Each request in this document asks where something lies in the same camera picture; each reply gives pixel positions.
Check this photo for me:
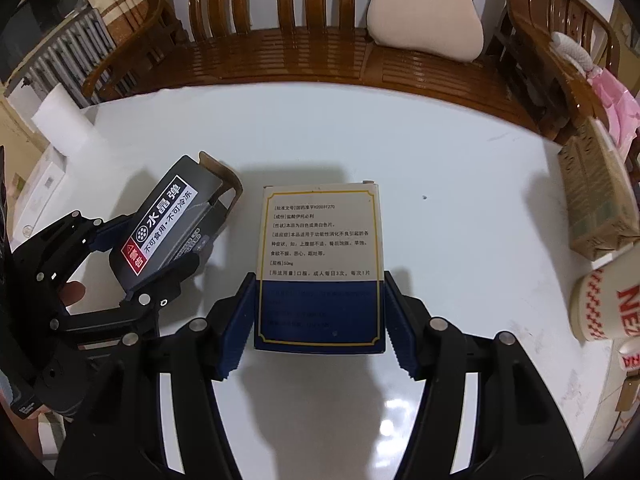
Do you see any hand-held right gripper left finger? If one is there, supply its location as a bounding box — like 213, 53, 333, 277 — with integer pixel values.
55, 272, 257, 480

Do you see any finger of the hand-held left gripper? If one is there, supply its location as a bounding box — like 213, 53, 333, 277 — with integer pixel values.
12, 211, 135, 283
49, 252, 204, 341

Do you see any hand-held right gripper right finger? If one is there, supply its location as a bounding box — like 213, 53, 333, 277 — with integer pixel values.
384, 270, 586, 480

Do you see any black paper box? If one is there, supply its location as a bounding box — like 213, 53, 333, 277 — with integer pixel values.
109, 151, 244, 293

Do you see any white and blue medicine box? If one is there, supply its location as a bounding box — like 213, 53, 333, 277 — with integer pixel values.
254, 180, 388, 356

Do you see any person's left hand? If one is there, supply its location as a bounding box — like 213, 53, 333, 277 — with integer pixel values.
60, 280, 87, 309

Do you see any white flat box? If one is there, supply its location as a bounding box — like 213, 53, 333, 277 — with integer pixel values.
10, 147, 68, 256

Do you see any white paper roll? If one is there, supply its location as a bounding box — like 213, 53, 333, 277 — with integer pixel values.
31, 82, 96, 156

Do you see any grey radiator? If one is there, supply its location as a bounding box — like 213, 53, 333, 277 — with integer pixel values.
27, 7, 116, 108

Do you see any large cartoon paper cup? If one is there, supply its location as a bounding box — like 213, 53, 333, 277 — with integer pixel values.
570, 245, 640, 373

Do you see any yellow framed glass door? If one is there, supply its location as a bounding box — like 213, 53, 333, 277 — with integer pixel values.
0, 0, 101, 111

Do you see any large printed cardboard box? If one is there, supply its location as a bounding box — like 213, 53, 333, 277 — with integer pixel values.
607, 375, 640, 443

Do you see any brown drink carton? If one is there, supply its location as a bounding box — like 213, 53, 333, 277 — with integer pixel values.
557, 117, 640, 261

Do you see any beige striped curtain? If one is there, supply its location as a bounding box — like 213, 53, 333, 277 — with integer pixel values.
70, 0, 166, 56

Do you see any wooden slatted sofa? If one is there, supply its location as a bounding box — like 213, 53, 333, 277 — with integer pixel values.
80, 0, 546, 136

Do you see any wooden armchair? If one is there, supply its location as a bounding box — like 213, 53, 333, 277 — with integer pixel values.
492, 0, 621, 146

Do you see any pink plastic bag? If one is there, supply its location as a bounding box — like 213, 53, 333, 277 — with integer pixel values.
587, 67, 640, 161

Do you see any beige back cushion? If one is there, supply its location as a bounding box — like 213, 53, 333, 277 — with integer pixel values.
367, 0, 485, 63

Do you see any grey white pillow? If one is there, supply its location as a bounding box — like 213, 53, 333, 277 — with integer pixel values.
550, 31, 598, 71

